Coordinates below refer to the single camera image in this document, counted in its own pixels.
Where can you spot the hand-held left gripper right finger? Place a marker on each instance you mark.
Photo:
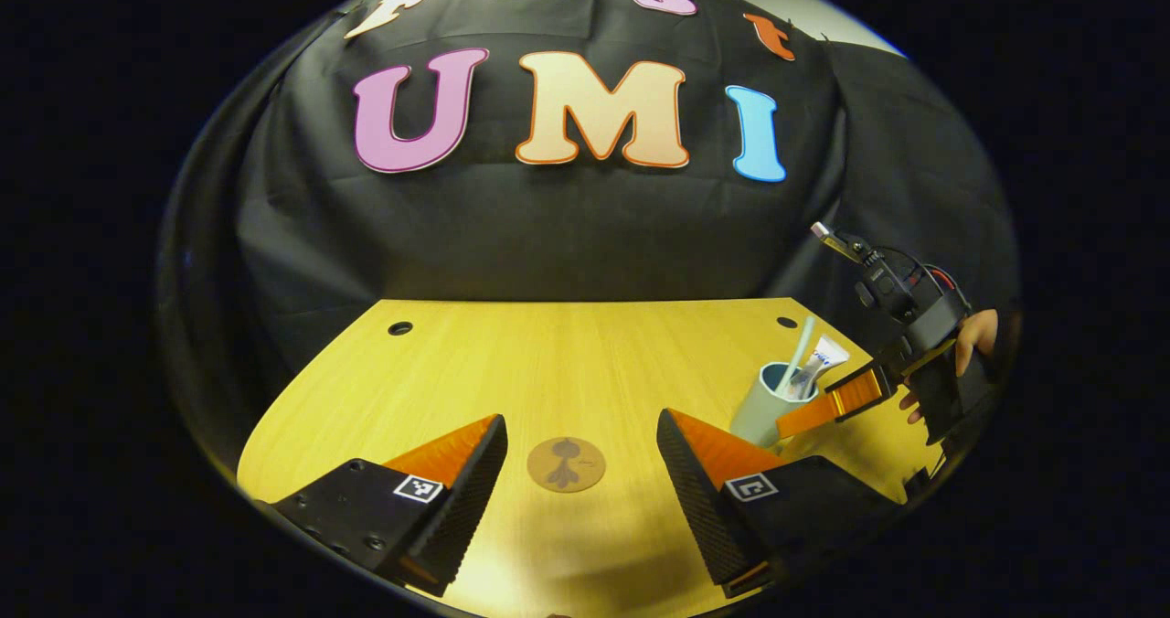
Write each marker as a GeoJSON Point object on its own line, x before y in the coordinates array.
{"type": "Point", "coordinates": [704, 508]}

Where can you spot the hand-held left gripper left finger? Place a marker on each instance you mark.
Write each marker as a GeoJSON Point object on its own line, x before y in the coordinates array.
{"type": "Point", "coordinates": [466, 499]}

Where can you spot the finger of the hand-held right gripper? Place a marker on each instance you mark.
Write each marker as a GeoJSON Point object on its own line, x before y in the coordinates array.
{"type": "Point", "coordinates": [841, 397]}

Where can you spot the white toothpaste tube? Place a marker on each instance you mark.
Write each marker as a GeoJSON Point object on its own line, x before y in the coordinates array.
{"type": "Point", "coordinates": [825, 355]}

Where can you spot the pale green toothbrush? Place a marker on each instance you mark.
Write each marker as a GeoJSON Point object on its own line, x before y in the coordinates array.
{"type": "Point", "coordinates": [804, 339]}

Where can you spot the round brown coaster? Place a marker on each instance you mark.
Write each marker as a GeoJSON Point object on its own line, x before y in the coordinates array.
{"type": "Point", "coordinates": [567, 464]}

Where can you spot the wooden desktop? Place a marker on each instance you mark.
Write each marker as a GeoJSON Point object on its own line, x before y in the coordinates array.
{"type": "Point", "coordinates": [567, 362]}

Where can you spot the black backdrop cloth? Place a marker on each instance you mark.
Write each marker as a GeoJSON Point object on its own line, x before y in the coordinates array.
{"type": "Point", "coordinates": [567, 234]}

